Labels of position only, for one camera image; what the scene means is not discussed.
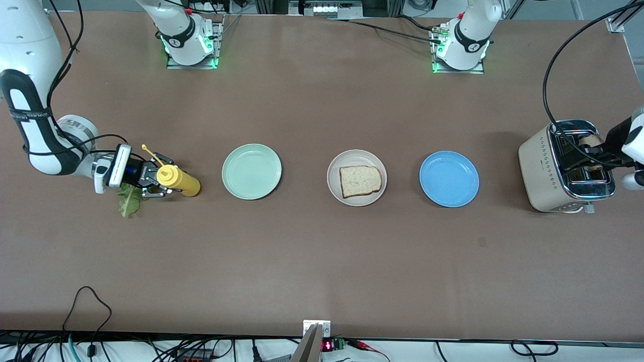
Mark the beige plate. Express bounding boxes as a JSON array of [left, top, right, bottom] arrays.
[[327, 149, 387, 207]]

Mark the grey background control box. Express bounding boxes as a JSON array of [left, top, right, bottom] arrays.
[[289, 0, 363, 18]]

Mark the beige toaster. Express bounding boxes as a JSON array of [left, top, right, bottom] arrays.
[[518, 119, 616, 213]]

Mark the brown bread slice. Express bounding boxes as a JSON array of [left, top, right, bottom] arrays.
[[340, 165, 383, 199]]

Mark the aluminium corner post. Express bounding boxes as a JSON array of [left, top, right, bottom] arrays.
[[606, 0, 644, 33]]

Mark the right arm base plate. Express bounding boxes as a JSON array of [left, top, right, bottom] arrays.
[[166, 20, 223, 70]]

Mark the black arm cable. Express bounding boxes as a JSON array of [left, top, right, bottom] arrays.
[[542, 0, 644, 166], [48, 0, 132, 156]]

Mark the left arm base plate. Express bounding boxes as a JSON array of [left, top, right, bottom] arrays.
[[432, 28, 486, 74]]

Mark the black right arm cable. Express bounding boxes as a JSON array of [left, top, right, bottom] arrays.
[[48, 0, 132, 156]]

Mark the red clip cable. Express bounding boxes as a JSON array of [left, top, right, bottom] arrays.
[[346, 339, 392, 362]]

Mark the black base power cable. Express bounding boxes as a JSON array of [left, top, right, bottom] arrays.
[[327, 15, 443, 43]]

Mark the black looped table cable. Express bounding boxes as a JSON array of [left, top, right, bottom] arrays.
[[63, 287, 112, 358]]

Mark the blue plate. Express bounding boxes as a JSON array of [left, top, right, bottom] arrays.
[[419, 151, 480, 208]]

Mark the green lettuce leaf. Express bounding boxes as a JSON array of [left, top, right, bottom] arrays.
[[118, 184, 147, 218]]

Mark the yellow squeeze bottle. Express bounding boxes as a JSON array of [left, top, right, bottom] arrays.
[[142, 144, 201, 197]]

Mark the black coiled cable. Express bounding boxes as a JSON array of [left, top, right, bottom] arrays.
[[511, 340, 559, 356]]

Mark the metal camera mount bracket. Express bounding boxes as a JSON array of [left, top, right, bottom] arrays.
[[303, 320, 332, 338]]

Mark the aluminium camera mount post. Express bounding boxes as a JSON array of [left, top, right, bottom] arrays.
[[289, 324, 323, 362]]

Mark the mint green plate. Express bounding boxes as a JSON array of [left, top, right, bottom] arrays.
[[222, 144, 282, 201]]

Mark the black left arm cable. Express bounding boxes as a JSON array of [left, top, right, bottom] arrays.
[[542, 0, 644, 166]]

